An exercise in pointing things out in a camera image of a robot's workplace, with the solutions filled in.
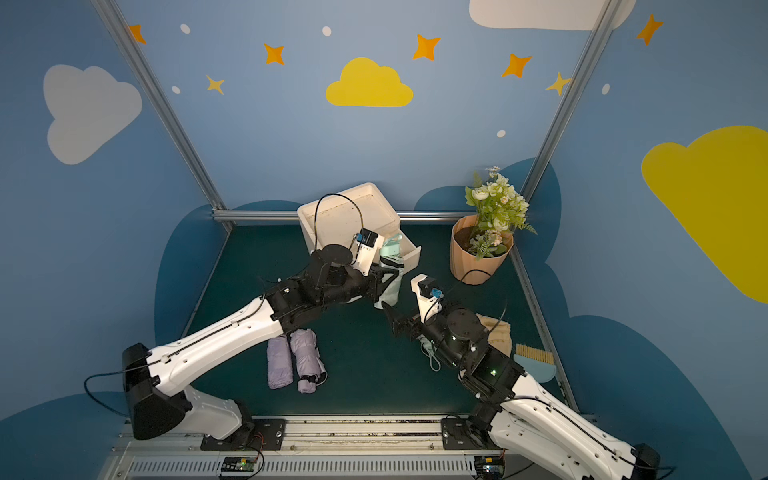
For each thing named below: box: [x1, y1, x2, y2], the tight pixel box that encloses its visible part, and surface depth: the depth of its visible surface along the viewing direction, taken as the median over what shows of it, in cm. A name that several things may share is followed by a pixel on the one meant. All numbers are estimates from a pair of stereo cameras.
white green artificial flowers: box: [465, 166, 538, 260], surface depth 90 cm
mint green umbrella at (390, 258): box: [379, 234, 405, 306], surface depth 66 cm
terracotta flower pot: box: [450, 215, 514, 285], surface depth 98 cm
